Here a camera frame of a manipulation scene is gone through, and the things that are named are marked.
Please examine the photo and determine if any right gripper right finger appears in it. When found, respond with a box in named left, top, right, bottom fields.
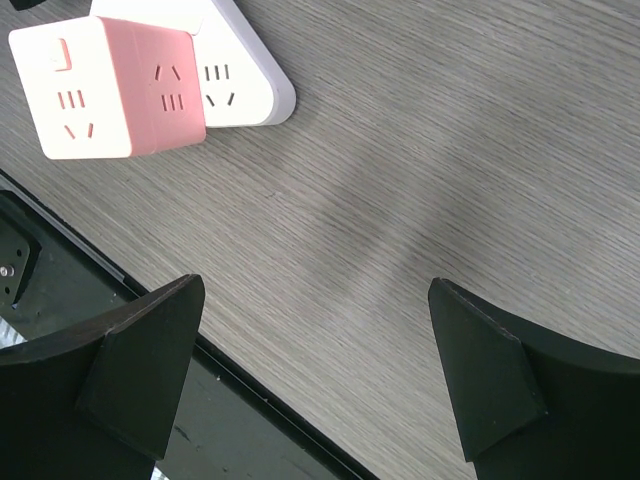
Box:
left=428, top=278, right=639, bottom=479

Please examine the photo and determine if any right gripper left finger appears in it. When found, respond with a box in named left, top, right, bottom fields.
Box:
left=1, top=274, right=205, bottom=479

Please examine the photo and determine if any pink cube plug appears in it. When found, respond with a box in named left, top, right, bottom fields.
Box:
left=8, top=16, right=206, bottom=160

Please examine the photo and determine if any white triangular socket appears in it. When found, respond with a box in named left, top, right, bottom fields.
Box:
left=90, top=0, right=297, bottom=128

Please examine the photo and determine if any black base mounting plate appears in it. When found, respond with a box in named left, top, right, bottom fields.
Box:
left=1, top=176, right=371, bottom=479

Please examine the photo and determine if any white slotted cable duct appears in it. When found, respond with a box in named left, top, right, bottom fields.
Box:
left=0, top=318, right=25, bottom=349

